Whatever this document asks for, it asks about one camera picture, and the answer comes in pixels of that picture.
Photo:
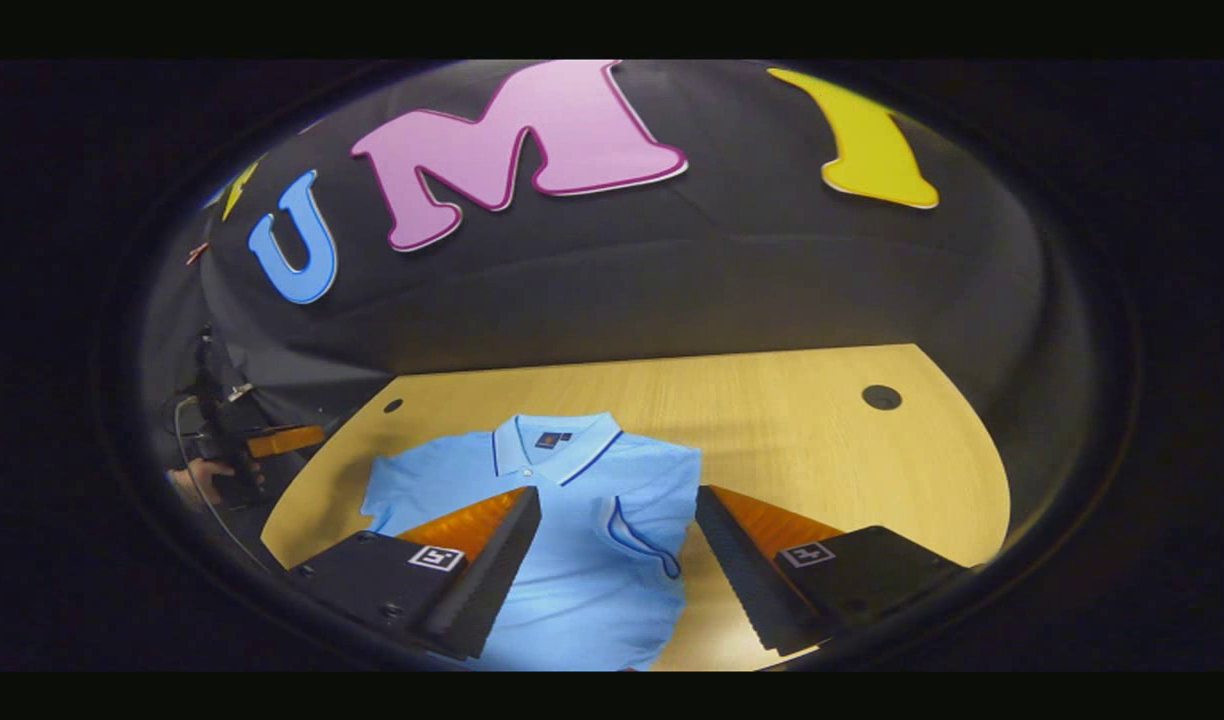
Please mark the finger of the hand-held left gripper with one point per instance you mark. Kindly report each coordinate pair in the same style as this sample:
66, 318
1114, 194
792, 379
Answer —
287, 440

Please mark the small brown clip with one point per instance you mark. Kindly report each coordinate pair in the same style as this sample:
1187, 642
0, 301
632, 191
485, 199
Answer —
197, 254

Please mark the light blue T-shirt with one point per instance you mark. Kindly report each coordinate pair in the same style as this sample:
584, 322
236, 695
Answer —
572, 600

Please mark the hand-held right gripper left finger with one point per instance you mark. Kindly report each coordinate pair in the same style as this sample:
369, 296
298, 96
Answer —
497, 570

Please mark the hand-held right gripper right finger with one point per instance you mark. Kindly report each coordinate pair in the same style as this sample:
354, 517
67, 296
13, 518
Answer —
737, 570

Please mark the black backdrop cloth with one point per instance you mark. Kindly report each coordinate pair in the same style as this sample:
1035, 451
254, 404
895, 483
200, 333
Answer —
772, 280

